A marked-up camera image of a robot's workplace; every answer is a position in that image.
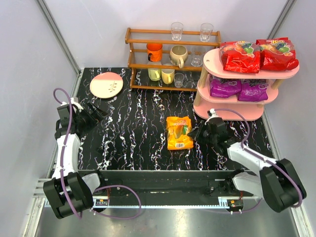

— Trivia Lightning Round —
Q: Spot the orange candy bag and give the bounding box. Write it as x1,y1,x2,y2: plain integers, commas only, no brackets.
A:
166,116,194,151

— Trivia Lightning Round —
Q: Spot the pink and cream plate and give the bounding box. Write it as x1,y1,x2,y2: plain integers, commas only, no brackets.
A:
89,72,123,99

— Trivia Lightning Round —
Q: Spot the purple candy bag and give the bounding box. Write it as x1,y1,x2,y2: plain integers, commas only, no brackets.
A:
210,76,241,98
237,79,268,102

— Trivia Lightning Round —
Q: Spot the red candy bag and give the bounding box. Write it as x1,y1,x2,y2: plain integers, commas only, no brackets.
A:
219,41,261,74
256,37,299,72

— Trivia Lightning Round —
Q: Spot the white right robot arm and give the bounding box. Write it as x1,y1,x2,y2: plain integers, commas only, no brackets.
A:
188,117,307,213

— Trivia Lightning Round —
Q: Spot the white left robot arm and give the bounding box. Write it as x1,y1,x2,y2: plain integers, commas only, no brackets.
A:
43,100,107,219

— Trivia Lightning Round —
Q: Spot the pink three-tier shelf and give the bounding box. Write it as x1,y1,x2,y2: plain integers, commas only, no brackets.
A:
194,48,300,121

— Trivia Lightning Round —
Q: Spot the clear glass bottom shelf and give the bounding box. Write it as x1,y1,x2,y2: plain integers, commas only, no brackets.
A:
174,73,185,88

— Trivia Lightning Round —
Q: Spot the clear glass shelf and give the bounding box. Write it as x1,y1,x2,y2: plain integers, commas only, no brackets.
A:
174,73,185,88
191,45,206,67

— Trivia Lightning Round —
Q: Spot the clear glass middle shelf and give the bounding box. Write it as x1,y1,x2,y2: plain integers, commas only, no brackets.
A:
191,45,206,67

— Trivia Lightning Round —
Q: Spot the cream yellow mug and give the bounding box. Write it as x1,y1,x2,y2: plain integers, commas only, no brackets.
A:
161,69,175,84

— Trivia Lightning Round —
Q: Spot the pale green mug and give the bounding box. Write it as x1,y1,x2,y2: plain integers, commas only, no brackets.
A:
148,68,161,81

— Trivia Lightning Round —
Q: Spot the beige round mug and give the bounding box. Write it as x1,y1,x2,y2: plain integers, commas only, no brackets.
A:
169,45,188,69

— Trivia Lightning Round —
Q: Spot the brown wooden cup rack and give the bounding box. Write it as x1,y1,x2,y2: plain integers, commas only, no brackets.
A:
124,28,221,90

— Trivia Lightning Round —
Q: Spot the orange mug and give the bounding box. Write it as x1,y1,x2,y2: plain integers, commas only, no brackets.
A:
147,43,162,62

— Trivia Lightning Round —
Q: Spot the clear glass top right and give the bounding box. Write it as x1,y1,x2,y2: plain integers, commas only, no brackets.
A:
200,23,214,42

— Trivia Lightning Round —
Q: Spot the clear glass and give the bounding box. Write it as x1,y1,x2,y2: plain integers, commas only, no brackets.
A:
170,22,184,41
200,23,214,42

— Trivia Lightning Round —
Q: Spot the clear glass top left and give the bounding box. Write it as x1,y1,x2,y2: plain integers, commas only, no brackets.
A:
170,22,184,41

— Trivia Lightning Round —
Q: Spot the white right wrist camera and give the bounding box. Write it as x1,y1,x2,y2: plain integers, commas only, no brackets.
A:
204,109,219,124

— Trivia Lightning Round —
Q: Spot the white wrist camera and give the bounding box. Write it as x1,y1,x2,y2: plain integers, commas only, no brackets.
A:
71,97,83,111
204,109,219,124

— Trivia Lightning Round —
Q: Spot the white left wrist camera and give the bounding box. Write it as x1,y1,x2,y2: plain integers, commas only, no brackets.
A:
71,97,83,111

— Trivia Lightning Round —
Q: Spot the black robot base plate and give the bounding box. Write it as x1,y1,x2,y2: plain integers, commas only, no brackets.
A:
78,169,254,198

